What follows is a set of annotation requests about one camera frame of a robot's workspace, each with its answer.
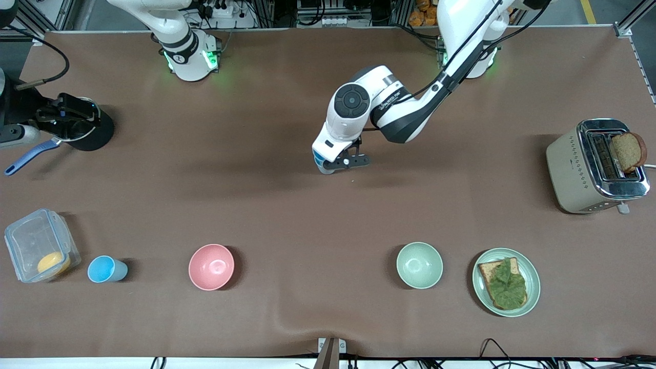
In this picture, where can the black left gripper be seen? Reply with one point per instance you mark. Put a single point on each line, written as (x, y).
(356, 143)

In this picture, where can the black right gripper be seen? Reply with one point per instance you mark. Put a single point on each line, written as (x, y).
(26, 108)

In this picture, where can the light blue plastic cup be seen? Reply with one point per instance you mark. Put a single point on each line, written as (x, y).
(323, 159)
(102, 269)

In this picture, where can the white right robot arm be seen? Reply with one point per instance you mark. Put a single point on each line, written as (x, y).
(185, 57)

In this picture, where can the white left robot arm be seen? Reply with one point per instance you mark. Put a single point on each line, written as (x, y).
(400, 115)

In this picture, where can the glass lid with blue knob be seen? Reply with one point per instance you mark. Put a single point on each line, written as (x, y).
(89, 128)

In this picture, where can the brown table mat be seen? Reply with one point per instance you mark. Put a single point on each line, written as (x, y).
(328, 215)

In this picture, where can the pale green bowl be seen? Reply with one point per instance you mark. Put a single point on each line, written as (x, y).
(419, 265)

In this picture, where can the clear plastic lidded container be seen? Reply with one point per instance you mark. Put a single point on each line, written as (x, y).
(31, 238)

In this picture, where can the long white power strip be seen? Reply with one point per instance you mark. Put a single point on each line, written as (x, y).
(328, 21)

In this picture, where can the yellow round food piece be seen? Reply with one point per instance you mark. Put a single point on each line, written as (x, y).
(52, 263)

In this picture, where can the bag of orange buns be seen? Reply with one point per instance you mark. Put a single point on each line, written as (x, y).
(423, 15)

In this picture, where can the pink bowl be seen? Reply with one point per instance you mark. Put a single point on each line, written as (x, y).
(211, 266)

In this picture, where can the toast slice under lettuce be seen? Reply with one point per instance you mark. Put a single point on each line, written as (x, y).
(487, 270)

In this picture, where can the white power strip with plugs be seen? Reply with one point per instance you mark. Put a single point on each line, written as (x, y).
(224, 10)

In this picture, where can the green lettuce leaf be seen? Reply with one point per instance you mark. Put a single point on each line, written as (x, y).
(507, 287)

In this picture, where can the pale green plate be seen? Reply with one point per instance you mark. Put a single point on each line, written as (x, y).
(533, 279)

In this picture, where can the beige chrome toaster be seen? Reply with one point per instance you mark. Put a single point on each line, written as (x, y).
(569, 169)

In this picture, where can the brown toast slice in toaster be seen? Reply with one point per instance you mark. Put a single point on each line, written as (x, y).
(628, 151)

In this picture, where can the aluminium frame profile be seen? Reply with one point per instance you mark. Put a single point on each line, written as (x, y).
(633, 18)

